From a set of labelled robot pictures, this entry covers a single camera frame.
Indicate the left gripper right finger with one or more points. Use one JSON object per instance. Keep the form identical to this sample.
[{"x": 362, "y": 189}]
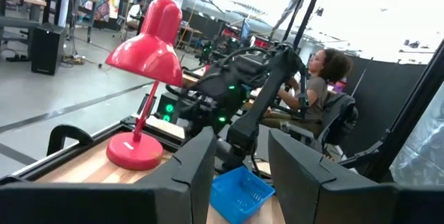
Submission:
[{"x": 298, "y": 175}]

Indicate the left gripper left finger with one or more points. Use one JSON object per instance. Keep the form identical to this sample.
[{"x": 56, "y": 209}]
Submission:
[{"x": 201, "y": 168}]

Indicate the blue plastic basket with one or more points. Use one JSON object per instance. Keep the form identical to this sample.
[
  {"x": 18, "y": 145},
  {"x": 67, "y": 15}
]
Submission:
[{"x": 236, "y": 196}]

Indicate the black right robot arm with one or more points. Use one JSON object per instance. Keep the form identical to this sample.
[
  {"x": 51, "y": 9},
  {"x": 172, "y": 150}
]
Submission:
[{"x": 215, "y": 88}]

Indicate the person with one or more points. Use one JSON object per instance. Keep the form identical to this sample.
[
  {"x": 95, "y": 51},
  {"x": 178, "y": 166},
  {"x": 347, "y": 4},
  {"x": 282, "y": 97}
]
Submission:
[
  {"x": 134, "y": 12},
  {"x": 317, "y": 95}
]

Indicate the black office chair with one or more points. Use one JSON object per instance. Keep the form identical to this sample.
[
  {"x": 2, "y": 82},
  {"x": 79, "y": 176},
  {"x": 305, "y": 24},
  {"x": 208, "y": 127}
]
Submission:
[{"x": 341, "y": 113}]

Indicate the background robot workstation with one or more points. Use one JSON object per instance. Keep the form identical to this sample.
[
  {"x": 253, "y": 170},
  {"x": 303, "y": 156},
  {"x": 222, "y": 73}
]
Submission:
[{"x": 208, "y": 49}]

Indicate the black partition curtain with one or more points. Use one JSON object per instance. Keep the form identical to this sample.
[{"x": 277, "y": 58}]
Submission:
[{"x": 378, "y": 88}]

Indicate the red desk lamp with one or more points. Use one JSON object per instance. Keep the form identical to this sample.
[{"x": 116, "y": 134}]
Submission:
[{"x": 149, "y": 50}]

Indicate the black support pole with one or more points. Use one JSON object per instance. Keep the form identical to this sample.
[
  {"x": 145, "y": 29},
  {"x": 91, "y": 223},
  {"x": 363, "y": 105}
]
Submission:
[{"x": 308, "y": 5}]

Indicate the grey mottled sheet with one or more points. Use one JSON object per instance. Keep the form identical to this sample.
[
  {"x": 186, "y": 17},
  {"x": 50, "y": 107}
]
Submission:
[{"x": 426, "y": 147}]

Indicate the floor power strip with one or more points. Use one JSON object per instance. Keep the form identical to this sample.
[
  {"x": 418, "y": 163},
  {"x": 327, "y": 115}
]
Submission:
[{"x": 73, "y": 59}]

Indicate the black speaker box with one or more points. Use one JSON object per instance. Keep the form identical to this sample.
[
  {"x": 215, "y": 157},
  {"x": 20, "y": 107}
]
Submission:
[{"x": 46, "y": 49}]

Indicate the white paper roll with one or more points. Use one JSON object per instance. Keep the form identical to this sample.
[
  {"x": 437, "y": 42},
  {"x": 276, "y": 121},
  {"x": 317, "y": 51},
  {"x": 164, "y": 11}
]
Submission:
[{"x": 63, "y": 12}]

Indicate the wooden workbench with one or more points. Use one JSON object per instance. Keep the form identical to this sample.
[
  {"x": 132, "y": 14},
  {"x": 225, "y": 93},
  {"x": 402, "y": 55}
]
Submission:
[{"x": 31, "y": 1}]

